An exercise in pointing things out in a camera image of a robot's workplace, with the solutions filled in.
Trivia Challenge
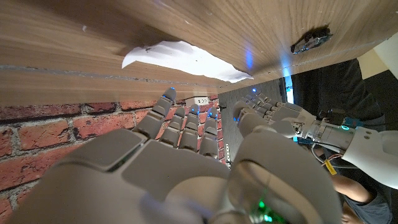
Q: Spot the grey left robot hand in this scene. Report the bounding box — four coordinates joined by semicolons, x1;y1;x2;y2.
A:
232;88;317;140

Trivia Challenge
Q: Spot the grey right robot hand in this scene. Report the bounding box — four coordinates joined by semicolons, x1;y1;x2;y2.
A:
6;88;343;224

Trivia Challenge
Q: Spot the white receipt paper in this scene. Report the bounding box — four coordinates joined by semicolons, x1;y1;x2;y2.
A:
121;40;253;84

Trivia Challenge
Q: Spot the bare person forearm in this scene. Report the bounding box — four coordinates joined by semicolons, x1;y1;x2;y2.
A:
331;173;377;205

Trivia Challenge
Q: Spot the small dark toy car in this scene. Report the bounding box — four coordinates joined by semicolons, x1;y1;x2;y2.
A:
290;27;333;55

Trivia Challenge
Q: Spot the white perforated metal strip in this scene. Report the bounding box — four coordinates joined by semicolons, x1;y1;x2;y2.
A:
225;142;233;170

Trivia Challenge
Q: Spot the white power strip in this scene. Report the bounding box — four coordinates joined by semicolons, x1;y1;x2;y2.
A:
185;96;210;108

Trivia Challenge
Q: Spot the grey tape outline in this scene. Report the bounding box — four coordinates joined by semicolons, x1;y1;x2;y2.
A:
0;64;224;90

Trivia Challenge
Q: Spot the red brick printed backdrop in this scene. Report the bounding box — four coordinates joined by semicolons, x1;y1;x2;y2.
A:
0;95;228;224

